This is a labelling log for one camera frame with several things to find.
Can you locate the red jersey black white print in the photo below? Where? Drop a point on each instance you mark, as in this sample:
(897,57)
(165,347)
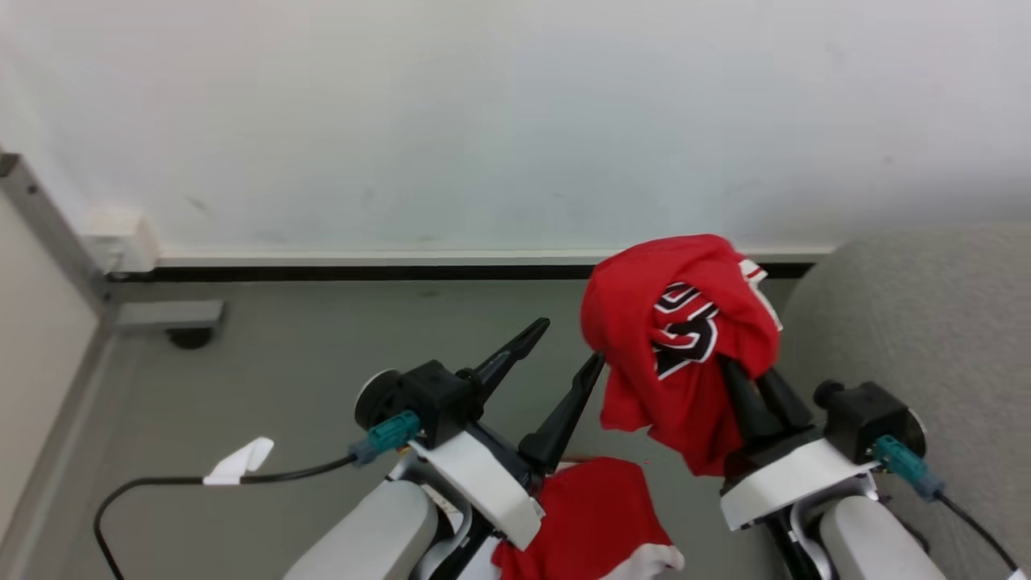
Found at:
(644,338)

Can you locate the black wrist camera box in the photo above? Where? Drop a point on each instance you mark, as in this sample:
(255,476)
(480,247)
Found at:
(427,399)
(862,419)

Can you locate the black round caster foot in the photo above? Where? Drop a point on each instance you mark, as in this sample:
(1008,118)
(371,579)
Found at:
(191,337)

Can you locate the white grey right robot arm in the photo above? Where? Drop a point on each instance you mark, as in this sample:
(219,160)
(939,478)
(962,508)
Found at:
(870,540)

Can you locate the red garment white trim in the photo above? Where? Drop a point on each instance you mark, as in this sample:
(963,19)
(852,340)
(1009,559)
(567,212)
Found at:
(600,519)

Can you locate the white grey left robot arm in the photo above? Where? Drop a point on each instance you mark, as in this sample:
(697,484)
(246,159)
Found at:
(362,536)

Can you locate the white black baseboard strip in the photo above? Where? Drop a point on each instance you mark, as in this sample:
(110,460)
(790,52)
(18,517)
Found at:
(403,266)

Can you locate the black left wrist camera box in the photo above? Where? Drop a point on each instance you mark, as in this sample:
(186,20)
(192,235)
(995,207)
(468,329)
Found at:
(427,399)

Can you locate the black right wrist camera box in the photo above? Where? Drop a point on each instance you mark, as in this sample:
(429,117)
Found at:
(862,419)

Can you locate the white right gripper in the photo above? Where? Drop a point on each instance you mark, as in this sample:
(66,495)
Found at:
(793,479)

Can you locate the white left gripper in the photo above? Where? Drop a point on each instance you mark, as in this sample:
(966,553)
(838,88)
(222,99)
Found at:
(483,475)

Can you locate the white wall outlet box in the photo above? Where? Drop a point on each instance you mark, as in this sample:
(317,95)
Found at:
(121,242)

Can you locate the grey metal frame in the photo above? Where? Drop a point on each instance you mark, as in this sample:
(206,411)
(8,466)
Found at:
(56,234)

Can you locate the grey fabric sofa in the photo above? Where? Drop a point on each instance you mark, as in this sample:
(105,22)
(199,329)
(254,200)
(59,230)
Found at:
(926,322)

